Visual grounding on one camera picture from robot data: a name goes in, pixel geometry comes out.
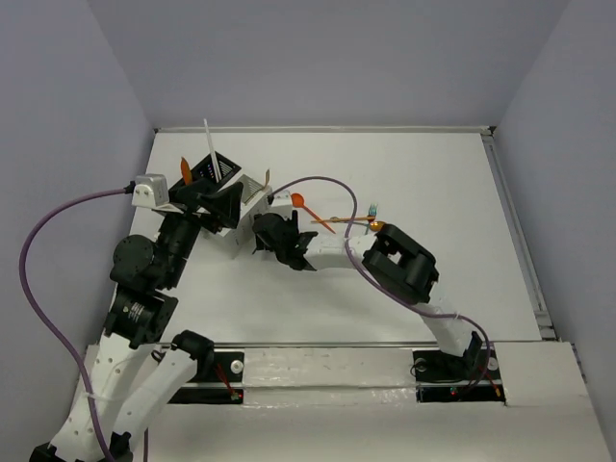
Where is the white chopstick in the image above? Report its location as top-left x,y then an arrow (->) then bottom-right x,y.
203,118 -> 222,183

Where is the gold metal fork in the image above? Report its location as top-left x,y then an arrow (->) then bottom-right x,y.
240,169 -> 270,205

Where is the orange plastic knife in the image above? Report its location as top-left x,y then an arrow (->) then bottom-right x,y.
180,157 -> 193,186

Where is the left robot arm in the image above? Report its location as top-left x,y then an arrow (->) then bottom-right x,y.
19,175 -> 244,461

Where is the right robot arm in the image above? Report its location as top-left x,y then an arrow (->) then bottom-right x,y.
252,213 -> 486,384

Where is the white utensil caddy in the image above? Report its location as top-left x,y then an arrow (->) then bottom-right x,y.
213,169 -> 272,258

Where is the black utensil caddy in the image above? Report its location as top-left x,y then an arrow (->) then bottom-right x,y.
169,152 -> 241,195

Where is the orange plastic spoon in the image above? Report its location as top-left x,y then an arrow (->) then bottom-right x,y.
291,192 -> 336,234

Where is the iridescent metal fork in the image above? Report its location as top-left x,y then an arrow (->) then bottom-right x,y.
364,203 -> 378,235

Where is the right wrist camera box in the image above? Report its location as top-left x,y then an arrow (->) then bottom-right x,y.
269,191 -> 294,219

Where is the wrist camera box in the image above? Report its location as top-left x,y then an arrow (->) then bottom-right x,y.
269,191 -> 294,219
131,174 -> 185,214

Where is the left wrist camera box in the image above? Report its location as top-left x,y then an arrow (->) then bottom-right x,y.
131,174 -> 185,214

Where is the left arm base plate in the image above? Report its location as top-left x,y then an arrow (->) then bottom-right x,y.
168,349 -> 245,405

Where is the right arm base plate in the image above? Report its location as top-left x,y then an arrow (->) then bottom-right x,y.
409,349 -> 506,403

